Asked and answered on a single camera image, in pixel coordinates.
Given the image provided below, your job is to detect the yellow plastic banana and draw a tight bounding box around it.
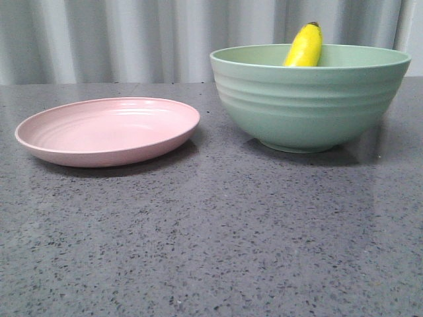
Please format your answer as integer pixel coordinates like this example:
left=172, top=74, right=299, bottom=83
left=283, top=22, right=323, bottom=67

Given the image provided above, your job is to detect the green ridged bowl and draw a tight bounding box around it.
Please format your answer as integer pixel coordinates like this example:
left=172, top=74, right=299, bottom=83
left=210, top=44, right=411, bottom=153

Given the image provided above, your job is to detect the pink ridged plate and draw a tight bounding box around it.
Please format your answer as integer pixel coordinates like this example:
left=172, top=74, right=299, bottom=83
left=15, top=97, right=200, bottom=168

